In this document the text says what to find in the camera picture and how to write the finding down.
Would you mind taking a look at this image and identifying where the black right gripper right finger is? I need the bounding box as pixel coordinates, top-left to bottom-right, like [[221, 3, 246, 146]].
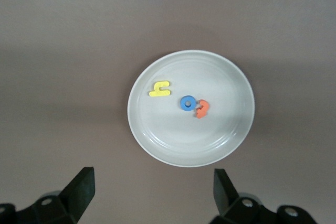
[[212, 168, 282, 224]]

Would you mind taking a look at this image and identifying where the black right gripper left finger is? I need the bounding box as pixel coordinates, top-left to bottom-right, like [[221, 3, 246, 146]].
[[15, 166, 95, 224]]

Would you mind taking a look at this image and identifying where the orange foam letter t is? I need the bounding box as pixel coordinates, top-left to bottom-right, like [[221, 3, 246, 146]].
[[194, 99, 212, 119]]

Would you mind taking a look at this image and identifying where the blue foam letter o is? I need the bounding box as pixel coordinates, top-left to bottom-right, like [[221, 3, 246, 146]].
[[180, 94, 197, 111]]

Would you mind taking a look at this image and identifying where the yellow foam letter h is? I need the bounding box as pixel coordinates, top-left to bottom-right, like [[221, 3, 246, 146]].
[[148, 81, 172, 98]]

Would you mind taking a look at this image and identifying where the beige round plate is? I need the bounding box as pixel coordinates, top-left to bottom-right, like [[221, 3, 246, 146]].
[[127, 49, 256, 168]]

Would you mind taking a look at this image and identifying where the brown table cover sheet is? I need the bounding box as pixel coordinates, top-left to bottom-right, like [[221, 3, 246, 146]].
[[0, 0, 336, 224]]

